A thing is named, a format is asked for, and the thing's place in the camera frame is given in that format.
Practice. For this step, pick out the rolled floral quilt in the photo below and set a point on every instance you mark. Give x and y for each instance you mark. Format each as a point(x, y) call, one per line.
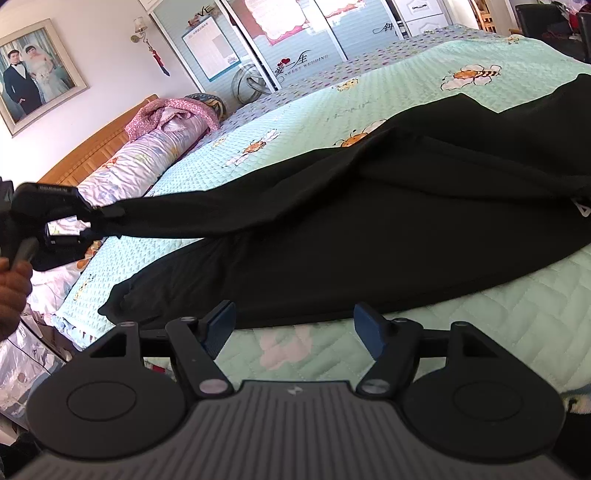
point(129, 161)

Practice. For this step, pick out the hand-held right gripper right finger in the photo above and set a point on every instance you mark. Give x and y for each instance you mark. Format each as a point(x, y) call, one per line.
point(371, 330)

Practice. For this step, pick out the framed wedding photo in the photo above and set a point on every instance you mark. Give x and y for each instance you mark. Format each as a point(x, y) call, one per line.
point(32, 74)

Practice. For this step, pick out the mint quilted bedspread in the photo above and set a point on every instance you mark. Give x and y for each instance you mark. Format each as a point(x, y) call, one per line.
point(415, 87)

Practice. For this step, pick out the black chair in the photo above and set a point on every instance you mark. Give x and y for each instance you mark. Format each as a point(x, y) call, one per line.
point(549, 27)

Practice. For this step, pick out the colourful pillow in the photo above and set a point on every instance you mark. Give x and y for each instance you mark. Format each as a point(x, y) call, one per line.
point(210, 104)

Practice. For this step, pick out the white sliding door wardrobe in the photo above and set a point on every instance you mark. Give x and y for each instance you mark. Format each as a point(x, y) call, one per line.
point(300, 37)

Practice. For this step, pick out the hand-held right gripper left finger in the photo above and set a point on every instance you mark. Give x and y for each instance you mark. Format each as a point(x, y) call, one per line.
point(219, 325)

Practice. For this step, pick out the wall lamp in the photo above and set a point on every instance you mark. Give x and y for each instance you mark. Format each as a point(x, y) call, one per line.
point(138, 27)

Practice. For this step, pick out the black pants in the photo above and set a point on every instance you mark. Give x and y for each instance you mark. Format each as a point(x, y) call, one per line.
point(369, 230)

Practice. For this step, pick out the wooden chair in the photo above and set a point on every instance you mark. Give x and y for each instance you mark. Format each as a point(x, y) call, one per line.
point(482, 14)

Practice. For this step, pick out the pink floral cloth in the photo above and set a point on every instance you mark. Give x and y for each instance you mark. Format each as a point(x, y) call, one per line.
point(161, 113)

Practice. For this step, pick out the electric fan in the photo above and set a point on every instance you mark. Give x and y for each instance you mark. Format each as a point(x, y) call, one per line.
point(249, 85)

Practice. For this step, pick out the person's left hand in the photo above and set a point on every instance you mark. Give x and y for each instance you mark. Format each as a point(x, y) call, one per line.
point(11, 295)

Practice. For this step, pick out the white drawer cabinet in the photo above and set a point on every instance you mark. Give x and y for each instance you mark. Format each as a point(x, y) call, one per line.
point(422, 14)

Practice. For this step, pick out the wooden headboard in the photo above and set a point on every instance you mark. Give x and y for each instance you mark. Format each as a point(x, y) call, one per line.
point(92, 143)

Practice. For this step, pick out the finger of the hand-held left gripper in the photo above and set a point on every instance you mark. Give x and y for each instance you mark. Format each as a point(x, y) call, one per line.
point(94, 232)
point(106, 213)

